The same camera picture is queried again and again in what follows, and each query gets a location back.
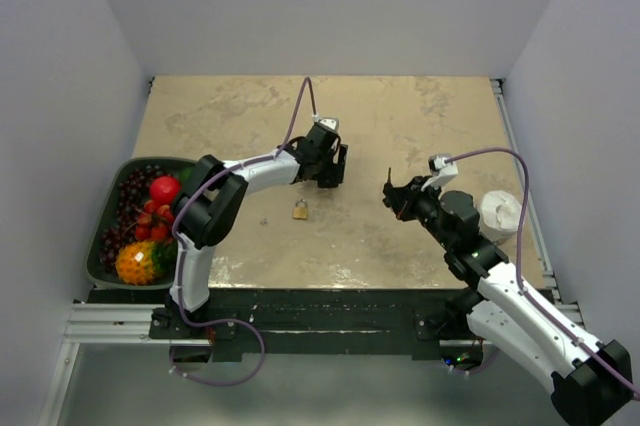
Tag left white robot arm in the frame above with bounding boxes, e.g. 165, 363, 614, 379
170, 118, 348, 338

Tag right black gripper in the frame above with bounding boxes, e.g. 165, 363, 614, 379
384, 175, 454, 251

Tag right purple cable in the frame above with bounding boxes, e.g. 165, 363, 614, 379
444, 146, 640, 401

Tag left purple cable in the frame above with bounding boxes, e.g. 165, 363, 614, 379
168, 76, 324, 387

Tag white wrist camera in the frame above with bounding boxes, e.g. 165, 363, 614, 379
421, 154, 459, 191
312, 115, 340, 132

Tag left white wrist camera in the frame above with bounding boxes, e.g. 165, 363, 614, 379
312, 115, 340, 132

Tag aluminium frame rail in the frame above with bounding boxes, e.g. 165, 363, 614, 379
64, 301, 594, 346

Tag orange toy pineapple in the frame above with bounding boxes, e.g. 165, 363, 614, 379
115, 240, 178, 286

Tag purple cable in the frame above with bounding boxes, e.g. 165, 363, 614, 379
444, 146, 640, 401
168, 76, 324, 387

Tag brass padlock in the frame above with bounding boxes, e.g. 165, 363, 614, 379
292, 199, 308, 220

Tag red toy apple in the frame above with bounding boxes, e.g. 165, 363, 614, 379
149, 176, 181, 205

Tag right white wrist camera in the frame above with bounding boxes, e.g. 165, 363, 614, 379
421, 154, 459, 191

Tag dark red grape bunch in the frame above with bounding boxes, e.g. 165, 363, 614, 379
99, 164, 173, 274

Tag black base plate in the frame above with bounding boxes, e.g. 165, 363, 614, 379
87, 288, 494, 368

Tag dark green fruit tray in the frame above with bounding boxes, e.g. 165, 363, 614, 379
86, 156, 196, 290

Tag red toy cherries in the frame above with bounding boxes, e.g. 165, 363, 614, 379
134, 200, 174, 242

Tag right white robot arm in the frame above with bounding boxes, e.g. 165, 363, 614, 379
382, 176, 634, 425

